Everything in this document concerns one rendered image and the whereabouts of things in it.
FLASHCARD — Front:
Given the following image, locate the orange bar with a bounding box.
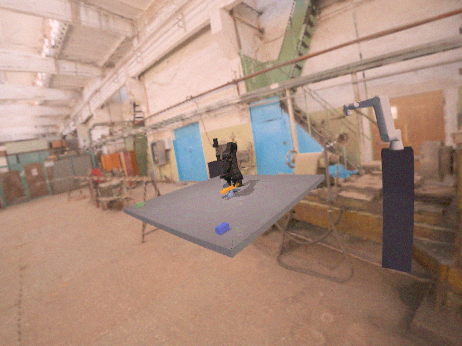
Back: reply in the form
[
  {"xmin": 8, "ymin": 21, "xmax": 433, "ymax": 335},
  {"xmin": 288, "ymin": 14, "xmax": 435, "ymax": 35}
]
[{"xmin": 220, "ymin": 183, "xmax": 239, "ymax": 194}]

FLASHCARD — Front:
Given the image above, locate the blue rectangular block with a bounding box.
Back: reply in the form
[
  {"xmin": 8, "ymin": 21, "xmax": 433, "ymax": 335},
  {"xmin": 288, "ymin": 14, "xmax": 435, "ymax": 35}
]
[{"xmin": 215, "ymin": 222, "xmax": 230, "ymax": 235}]

